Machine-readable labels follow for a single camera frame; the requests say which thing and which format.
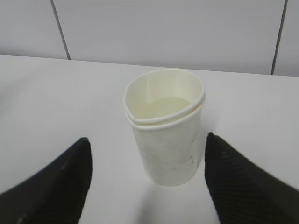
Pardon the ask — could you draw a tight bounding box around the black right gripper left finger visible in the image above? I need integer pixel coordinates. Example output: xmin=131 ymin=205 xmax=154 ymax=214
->
xmin=0 ymin=138 xmax=92 ymax=224

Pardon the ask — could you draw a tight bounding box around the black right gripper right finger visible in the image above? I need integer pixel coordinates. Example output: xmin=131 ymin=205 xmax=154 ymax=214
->
xmin=205 ymin=132 xmax=299 ymax=224

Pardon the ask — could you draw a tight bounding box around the white paper cup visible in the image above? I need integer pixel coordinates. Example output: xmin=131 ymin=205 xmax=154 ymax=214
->
xmin=123 ymin=68 xmax=205 ymax=125
xmin=127 ymin=98 xmax=206 ymax=186

